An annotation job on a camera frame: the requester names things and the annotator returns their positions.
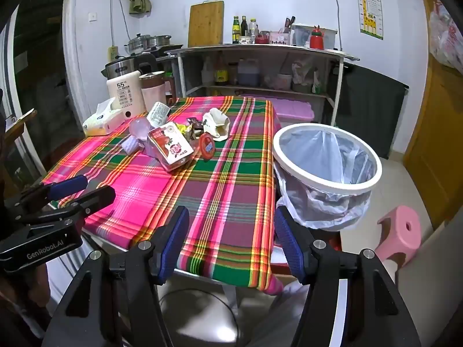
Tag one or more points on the white plastic bottle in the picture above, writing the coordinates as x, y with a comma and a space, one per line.
207, 74

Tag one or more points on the white wall switch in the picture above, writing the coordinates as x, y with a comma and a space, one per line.
92, 16

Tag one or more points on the black cloth covered cabinet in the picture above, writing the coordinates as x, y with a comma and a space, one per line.
369, 108

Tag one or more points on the dark glass bottle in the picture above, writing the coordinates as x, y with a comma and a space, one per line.
244, 27

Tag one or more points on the pink jug with brown lid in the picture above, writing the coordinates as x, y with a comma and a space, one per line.
152, 90

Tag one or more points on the knife holder with knives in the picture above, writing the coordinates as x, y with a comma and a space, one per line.
289, 25

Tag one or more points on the stainless steel electric kettle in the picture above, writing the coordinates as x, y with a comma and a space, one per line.
123, 65

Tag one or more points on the green white detergent bottle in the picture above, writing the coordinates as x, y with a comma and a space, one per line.
317, 85

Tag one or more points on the yellow candy wrapper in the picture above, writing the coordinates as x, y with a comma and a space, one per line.
183, 130

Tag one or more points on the pink small bucket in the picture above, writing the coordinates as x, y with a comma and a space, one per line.
284, 81

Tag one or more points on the white round trash bin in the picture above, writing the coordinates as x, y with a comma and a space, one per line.
325, 188

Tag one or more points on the wooden cutting board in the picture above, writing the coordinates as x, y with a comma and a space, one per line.
206, 25

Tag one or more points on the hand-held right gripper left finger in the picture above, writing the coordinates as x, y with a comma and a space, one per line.
175, 245

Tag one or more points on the lavender sponge cloth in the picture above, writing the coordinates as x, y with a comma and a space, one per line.
132, 144

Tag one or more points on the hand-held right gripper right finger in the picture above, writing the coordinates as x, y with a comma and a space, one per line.
291, 249

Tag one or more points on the clear glass bottle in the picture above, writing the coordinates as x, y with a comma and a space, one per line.
254, 28

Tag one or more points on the red thermos jug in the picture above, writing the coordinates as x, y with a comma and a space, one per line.
316, 38

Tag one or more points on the pink plastic stool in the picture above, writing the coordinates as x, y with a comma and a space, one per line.
396, 224

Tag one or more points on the soy sauce bottle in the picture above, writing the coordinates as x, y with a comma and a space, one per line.
220, 74

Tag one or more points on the pink green plaid tablecloth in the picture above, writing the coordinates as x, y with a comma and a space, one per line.
144, 188

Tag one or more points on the purple liquid jug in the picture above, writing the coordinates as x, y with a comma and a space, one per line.
249, 74

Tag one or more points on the hanging plastic bag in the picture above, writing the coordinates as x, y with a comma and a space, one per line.
446, 36

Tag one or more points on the giraffe wall poster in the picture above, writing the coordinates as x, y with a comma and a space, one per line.
369, 14

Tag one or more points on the yellow power strip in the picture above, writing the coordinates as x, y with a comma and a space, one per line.
113, 53

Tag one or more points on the grey kitchen counter shelf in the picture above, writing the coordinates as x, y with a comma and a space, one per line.
253, 47

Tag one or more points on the yellow wooden door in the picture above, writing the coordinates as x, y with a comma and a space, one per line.
434, 133

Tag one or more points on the clear plastic storage box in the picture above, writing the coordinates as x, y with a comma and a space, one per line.
331, 38

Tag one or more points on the pink box on counter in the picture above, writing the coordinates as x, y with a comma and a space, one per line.
279, 38

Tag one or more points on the pink lidded storage box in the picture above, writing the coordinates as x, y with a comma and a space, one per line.
293, 110

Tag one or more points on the white yogurt cup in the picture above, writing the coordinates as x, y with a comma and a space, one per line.
158, 114

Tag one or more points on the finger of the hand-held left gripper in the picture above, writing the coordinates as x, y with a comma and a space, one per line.
97, 197
68, 185

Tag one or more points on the green bottle with yellow label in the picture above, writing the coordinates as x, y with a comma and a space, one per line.
236, 30

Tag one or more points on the steel pot with lid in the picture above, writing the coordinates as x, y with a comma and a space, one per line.
137, 43
161, 40

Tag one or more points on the cream electric warmer jug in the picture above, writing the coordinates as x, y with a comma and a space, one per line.
124, 94

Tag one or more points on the crumpled white plastic bag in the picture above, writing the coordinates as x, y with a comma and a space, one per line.
302, 72

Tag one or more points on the white tissue pack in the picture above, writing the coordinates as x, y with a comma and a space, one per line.
101, 123

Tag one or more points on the clear plastic bin bag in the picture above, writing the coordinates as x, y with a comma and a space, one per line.
325, 151

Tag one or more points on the cream snack wrapper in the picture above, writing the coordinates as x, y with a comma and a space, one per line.
215, 123

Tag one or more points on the red round plastic lid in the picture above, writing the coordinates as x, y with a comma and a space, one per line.
207, 146

